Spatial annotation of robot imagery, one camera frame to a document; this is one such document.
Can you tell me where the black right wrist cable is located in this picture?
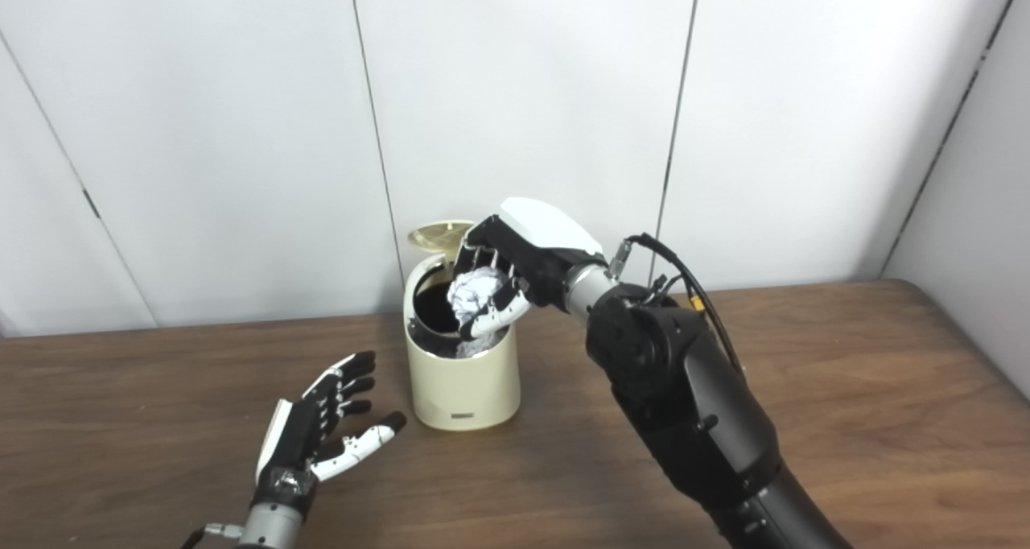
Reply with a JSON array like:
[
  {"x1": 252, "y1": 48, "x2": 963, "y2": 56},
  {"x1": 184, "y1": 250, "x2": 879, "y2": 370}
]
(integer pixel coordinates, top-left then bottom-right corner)
[{"x1": 608, "y1": 233, "x2": 745, "y2": 373}]

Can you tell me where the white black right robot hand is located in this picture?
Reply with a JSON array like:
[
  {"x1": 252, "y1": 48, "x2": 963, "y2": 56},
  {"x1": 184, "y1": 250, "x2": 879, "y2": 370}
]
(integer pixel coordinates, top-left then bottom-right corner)
[{"x1": 455, "y1": 197, "x2": 608, "y2": 341}]

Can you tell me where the white paper ball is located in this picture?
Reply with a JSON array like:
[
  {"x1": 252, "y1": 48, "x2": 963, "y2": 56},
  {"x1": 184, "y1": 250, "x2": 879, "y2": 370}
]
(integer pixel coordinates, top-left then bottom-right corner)
[{"x1": 447, "y1": 267, "x2": 509, "y2": 332}]

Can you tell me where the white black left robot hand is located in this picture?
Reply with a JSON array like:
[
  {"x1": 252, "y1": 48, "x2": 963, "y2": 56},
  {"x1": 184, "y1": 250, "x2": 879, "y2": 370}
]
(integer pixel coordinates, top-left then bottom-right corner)
[{"x1": 251, "y1": 350, "x2": 408, "y2": 518}]

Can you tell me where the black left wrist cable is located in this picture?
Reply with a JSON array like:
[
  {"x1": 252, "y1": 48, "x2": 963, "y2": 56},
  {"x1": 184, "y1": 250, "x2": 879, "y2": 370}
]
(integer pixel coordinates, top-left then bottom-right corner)
[{"x1": 181, "y1": 522, "x2": 245, "y2": 549}]

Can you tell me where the cream round bin lid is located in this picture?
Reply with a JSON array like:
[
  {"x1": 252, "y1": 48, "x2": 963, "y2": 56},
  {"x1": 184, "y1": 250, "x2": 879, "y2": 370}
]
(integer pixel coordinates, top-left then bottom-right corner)
[{"x1": 406, "y1": 220, "x2": 477, "y2": 272}]

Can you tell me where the black bin liner bag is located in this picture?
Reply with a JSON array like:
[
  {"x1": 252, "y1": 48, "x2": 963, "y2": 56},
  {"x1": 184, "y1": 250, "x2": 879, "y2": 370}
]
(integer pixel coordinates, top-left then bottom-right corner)
[{"x1": 410, "y1": 279, "x2": 508, "y2": 359}]

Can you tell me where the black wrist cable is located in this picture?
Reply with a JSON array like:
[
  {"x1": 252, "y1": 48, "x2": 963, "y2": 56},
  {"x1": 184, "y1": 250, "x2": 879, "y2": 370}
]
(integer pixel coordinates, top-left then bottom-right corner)
[
  {"x1": 181, "y1": 522, "x2": 245, "y2": 549},
  {"x1": 608, "y1": 233, "x2": 745, "y2": 373}
]

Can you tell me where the cream-colored round bin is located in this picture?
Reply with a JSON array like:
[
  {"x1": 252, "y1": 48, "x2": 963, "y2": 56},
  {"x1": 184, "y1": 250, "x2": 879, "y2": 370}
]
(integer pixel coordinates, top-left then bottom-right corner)
[{"x1": 403, "y1": 251, "x2": 521, "y2": 432}]

